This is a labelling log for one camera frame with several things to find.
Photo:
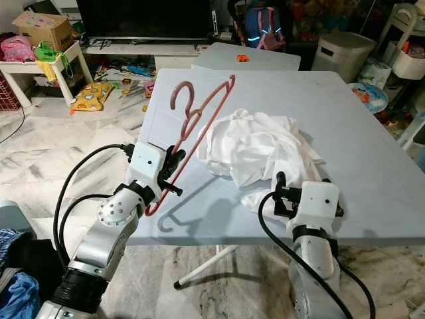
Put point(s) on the cardboard box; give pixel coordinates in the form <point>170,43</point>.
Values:
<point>43,32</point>

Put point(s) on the green toy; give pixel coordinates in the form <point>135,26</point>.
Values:
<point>50,52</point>

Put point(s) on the patterned plastic pack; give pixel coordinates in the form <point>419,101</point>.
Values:
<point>377,72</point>

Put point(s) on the pink clothes hanger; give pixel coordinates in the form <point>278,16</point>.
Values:
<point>182,84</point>

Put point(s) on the white television stand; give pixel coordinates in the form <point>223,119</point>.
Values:
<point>146,50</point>

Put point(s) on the yellow cloth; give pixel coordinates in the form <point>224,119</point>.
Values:
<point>50,72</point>

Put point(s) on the orange toy block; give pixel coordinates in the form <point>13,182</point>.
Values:
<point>242,58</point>

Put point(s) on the white storage basket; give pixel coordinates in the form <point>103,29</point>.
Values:
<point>408,65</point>

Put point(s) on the white kids table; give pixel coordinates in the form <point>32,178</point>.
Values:
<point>16,70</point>

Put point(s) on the white shirt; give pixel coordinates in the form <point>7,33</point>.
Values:
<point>259,149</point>

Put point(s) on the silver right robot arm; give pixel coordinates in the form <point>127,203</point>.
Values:
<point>312,272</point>

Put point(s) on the light blue folding table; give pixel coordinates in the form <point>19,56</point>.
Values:
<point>272,60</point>
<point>358,133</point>

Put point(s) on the black garment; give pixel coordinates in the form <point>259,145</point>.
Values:
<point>40,266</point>

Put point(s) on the pink floor toy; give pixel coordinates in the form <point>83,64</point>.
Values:
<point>154,87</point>

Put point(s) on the yellow floor toy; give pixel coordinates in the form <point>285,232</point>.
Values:
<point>91,96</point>

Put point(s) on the pink kids bag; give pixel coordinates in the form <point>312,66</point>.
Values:
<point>18,50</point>

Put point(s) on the blue plaid shirt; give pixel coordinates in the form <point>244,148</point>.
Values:
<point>6,246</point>

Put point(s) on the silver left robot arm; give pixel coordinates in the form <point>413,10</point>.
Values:
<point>113,212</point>

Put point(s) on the round cartoon print mat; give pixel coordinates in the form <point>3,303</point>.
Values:
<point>368,98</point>

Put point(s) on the blue pink backpack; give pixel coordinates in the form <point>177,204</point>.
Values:
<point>262,26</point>

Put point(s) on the grey woven laundry basket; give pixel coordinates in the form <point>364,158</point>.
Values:
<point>342,53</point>

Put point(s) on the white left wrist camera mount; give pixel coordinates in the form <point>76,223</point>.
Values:
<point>146,166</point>

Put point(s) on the black flat television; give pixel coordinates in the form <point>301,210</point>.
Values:
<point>146,18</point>

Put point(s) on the white storage rack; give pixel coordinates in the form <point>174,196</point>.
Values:
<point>402,16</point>

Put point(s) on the blue garment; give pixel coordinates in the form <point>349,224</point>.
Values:
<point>21,299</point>

